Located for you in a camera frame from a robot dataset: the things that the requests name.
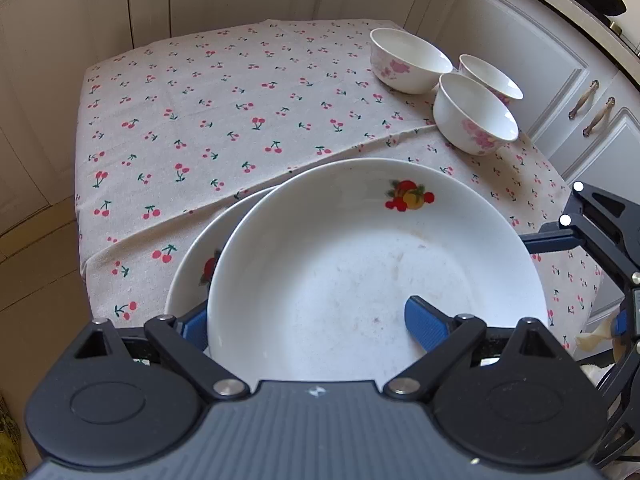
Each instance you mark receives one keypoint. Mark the white plate with fruit print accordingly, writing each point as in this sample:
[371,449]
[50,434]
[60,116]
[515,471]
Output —
[192,260]
[350,260]

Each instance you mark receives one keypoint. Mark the cherry print tablecloth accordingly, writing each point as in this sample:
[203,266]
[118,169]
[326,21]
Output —
[225,110]

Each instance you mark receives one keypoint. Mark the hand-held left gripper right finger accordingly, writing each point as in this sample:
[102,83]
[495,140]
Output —
[427,322]

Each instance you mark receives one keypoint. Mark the grey kitchen countertop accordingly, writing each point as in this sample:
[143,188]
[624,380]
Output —
[585,22]

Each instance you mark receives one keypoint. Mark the white bowl with pink flowers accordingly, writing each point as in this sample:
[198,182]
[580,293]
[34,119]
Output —
[410,55]
[492,77]
[470,110]

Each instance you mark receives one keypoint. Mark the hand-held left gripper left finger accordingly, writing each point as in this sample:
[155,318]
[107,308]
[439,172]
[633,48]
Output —
[195,327]

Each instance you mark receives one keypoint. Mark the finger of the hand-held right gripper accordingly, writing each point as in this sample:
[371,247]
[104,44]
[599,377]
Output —
[621,322]
[542,245]

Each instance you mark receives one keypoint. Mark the white quilted garment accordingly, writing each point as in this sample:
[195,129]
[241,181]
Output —
[595,337]

